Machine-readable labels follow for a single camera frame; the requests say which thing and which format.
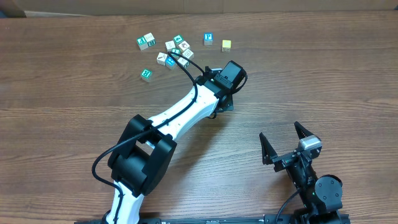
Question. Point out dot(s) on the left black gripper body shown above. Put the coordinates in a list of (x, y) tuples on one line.
[(229, 102)]

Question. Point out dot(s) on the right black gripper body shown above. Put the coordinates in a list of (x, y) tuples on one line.
[(285, 161)]

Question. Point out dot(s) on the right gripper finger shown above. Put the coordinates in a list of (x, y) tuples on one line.
[(268, 152), (301, 131)]

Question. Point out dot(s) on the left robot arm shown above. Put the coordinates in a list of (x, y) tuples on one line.
[(144, 151)]

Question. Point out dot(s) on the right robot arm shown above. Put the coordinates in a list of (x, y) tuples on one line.
[(321, 196)]

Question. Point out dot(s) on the white block dark side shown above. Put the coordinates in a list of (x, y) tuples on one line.
[(183, 62)]

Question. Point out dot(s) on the yellow block far right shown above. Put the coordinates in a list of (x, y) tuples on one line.
[(226, 46)]

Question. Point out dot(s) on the white grid picture block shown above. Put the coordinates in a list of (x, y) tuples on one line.
[(188, 54)]

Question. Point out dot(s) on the blue top block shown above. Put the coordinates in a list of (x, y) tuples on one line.
[(170, 63)]

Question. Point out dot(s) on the blue P letter block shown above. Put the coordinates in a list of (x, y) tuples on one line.
[(208, 38)]

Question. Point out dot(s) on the white red picture block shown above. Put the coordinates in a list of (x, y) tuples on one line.
[(184, 45)]

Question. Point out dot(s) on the green J letter block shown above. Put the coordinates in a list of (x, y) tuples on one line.
[(176, 50)]

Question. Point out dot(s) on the white tool picture block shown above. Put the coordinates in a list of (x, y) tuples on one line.
[(161, 58)]

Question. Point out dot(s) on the green top picture block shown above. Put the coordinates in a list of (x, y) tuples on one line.
[(178, 39)]

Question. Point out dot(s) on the white plain picture block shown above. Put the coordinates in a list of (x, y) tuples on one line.
[(170, 45)]

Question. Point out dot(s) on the green R letter block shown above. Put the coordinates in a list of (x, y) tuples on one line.
[(146, 75)]

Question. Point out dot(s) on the white block green side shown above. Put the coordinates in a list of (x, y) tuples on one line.
[(150, 39)]

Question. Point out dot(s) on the green F letter block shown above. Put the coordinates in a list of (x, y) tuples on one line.
[(142, 43)]

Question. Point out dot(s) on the cardboard back panel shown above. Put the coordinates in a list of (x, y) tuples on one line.
[(24, 8)]

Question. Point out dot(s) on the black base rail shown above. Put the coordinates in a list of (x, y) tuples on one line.
[(266, 219)]

